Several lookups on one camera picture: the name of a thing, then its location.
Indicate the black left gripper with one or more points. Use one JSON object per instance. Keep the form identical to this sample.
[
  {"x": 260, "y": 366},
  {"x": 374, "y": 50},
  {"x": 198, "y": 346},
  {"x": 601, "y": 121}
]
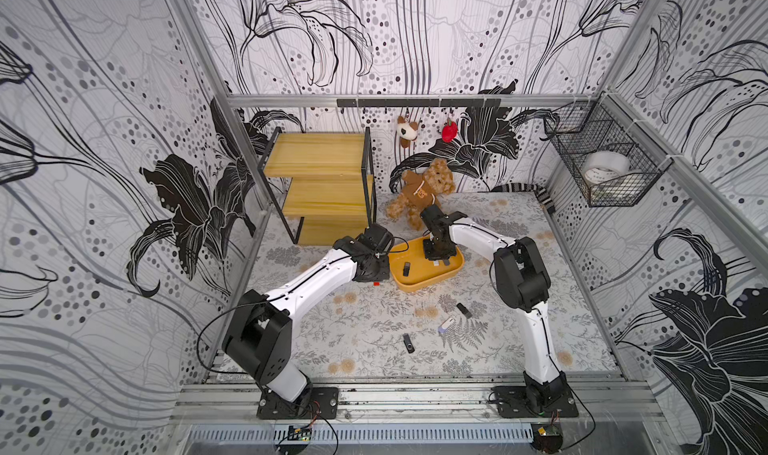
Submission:
[{"x": 382, "y": 271}]

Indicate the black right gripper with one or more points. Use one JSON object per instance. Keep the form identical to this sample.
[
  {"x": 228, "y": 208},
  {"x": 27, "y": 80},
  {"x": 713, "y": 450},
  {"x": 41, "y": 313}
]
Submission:
[{"x": 440, "y": 251}]

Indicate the dark black usb flash drive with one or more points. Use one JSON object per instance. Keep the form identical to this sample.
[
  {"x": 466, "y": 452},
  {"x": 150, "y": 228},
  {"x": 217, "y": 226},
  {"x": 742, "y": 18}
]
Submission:
[{"x": 464, "y": 310}]

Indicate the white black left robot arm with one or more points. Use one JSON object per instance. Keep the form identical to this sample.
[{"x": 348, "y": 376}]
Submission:
[{"x": 259, "y": 336}]

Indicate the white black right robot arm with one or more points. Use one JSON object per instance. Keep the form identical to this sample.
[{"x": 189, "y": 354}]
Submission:
[{"x": 522, "y": 282}]

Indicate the yellow plastic storage box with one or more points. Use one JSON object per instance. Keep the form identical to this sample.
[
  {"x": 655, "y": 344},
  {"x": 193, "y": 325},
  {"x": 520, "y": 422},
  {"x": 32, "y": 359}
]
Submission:
[{"x": 423, "y": 272}]

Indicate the black round connector box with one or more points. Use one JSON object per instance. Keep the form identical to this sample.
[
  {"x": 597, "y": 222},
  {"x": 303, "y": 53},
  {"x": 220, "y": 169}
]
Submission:
[{"x": 547, "y": 439}]

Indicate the brown teddy bear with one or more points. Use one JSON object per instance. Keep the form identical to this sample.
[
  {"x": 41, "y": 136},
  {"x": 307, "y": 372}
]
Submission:
[{"x": 420, "y": 191}]

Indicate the striped black white plush tail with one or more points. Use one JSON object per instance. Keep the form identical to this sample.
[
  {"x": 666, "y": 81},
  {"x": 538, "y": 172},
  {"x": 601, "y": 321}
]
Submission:
[{"x": 540, "y": 192}]

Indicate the red hanging strawberry plush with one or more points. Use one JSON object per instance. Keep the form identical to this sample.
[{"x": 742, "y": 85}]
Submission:
[{"x": 449, "y": 131}]

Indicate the small hanging dog plush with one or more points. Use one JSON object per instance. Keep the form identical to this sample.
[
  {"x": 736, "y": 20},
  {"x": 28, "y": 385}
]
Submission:
[{"x": 406, "y": 131}]

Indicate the white tape roll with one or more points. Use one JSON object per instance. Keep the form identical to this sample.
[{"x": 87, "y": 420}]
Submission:
[{"x": 602, "y": 166}]

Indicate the small green circuit board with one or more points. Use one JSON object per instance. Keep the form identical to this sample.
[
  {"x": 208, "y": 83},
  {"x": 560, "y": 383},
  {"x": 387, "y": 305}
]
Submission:
[{"x": 299, "y": 434}]

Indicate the wooden shelf black metal frame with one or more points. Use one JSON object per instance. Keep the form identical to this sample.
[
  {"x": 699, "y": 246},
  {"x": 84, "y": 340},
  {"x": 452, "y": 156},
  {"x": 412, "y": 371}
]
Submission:
[{"x": 322, "y": 184}]

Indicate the black wall hook rail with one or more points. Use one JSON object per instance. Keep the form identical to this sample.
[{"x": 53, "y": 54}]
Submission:
[{"x": 431, "y": 102}]

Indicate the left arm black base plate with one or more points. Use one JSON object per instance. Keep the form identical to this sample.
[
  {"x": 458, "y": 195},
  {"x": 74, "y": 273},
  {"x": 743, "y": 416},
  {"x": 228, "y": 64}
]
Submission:
[{"x": 320, "y": 401}]

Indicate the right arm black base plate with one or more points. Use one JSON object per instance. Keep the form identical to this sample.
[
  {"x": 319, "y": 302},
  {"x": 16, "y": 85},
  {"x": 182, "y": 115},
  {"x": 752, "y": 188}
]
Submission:
[{"x": 515, "y": 402}]

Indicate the black wire wall basket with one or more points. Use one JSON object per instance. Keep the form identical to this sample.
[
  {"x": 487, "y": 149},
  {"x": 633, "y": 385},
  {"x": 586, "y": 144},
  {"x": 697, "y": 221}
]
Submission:
[{"x": 583, "y": 127}]

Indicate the white slotted cable duct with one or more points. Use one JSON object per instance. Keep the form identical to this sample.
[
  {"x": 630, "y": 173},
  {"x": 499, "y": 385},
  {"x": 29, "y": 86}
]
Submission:
[{"x": 368, "y": 434}]

